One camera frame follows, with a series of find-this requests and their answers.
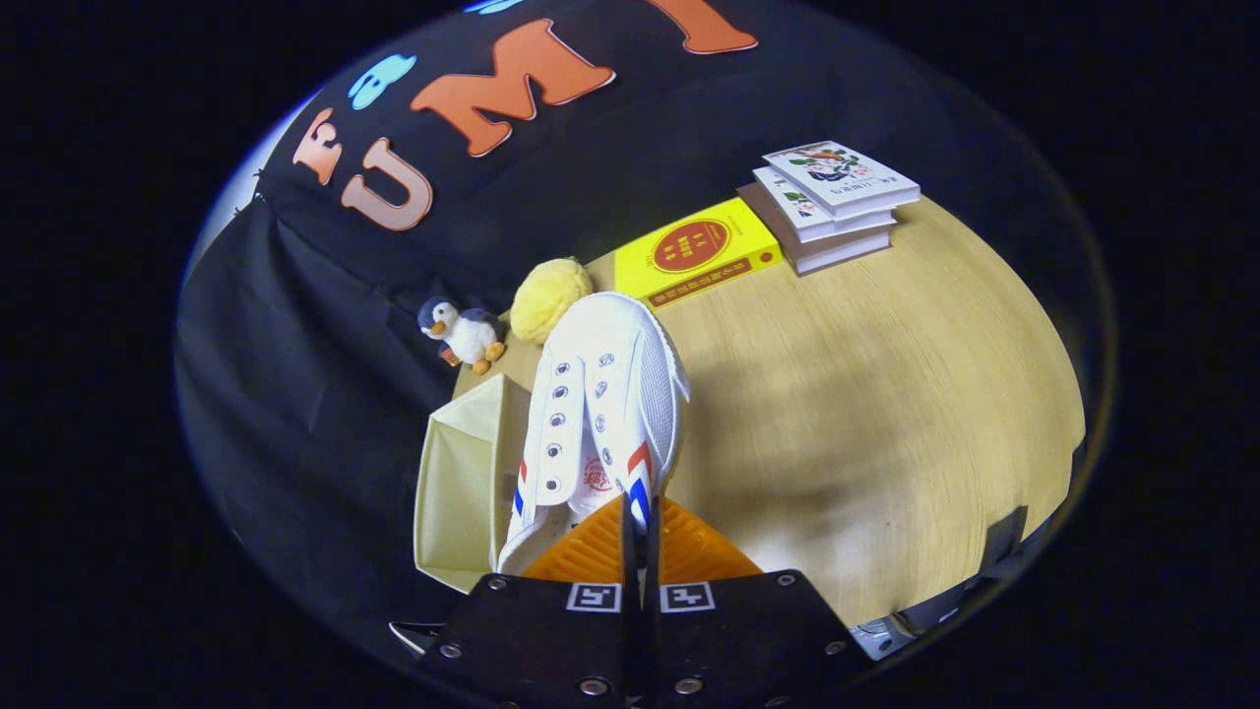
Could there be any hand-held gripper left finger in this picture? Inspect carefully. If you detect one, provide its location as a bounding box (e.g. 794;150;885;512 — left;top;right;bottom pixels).
418;492;639;709

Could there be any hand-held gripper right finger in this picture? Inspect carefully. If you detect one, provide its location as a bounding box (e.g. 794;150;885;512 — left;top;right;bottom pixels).
645;492;872;709

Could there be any beige fabric storage box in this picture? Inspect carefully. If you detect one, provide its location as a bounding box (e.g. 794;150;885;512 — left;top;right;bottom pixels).
413;373;537;595

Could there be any white canvas shoe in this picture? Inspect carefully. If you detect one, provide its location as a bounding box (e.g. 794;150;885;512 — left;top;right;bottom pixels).
495;291;690;577

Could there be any penguin plush toy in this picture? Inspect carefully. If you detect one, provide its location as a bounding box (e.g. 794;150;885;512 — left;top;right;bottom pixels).
416;297;508;376

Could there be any yellow round plush ball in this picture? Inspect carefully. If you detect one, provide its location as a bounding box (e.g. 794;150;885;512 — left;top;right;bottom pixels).
509;257;595;346

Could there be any yellow book with red circle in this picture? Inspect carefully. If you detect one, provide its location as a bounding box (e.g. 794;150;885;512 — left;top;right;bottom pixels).
613;197;786;310

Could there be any black backdrop cloth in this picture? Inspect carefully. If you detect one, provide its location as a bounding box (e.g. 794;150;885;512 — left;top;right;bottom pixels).
175;0;1113;641

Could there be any white illustrated book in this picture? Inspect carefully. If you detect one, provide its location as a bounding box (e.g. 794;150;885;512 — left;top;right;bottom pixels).
761;141;921;220
752;165;899;244

